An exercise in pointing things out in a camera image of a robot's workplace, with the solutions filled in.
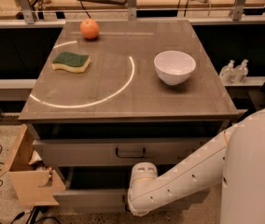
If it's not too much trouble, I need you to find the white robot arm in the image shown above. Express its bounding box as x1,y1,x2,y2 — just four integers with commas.
128,108,265,224

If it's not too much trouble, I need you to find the grey drawer cabinet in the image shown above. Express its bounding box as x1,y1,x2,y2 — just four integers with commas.
18,19,239,215

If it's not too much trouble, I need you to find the white bowl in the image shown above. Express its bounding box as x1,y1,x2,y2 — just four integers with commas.
154,50,196,86

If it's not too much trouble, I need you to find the green yellow sponge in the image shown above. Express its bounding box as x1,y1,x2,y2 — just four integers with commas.
51,51,91,73

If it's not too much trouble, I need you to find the orange fruit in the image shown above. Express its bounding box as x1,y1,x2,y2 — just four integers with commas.
80,19,100,39

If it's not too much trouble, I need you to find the left clear bottle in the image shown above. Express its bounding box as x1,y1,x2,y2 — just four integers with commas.
219,60,234,84

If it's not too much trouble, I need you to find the clear bottle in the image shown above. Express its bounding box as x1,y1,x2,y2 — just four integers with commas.
232,59,248,83
219,60,234,84

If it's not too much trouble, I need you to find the right clear bottle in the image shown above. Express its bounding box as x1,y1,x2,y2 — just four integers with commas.
232,59,248,83

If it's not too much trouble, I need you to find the cardboard box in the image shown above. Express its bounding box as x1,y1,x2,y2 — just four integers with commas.
0,125,65,207

